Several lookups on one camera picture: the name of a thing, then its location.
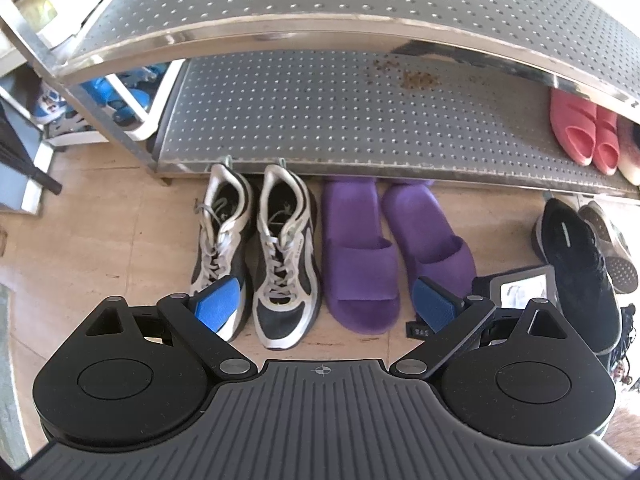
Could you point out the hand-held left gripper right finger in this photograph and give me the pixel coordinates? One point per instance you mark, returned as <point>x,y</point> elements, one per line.
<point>434,305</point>

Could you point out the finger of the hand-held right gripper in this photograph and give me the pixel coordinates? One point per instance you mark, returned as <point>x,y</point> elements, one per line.
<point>418,332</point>

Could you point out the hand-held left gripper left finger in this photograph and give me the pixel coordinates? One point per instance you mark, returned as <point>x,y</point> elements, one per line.
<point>217,305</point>

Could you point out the purple slipper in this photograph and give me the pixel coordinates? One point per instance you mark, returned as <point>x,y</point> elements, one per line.
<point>355,260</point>
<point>430,245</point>

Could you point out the white and black sneaker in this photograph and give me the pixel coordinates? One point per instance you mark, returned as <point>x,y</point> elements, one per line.
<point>222,230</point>
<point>285,260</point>

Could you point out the grey mesh sneaker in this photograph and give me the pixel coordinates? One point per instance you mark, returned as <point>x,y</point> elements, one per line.
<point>617,255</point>

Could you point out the metal shoe rack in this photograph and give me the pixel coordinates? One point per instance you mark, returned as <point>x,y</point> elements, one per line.
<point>325,110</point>

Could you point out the pink furry slipper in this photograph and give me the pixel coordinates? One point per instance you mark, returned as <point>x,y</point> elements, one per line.
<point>631,152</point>

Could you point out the white side rack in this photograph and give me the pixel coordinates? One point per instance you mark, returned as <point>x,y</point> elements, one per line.
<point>150,127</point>

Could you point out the black pole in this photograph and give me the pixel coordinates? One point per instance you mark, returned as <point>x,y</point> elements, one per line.
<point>30,170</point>

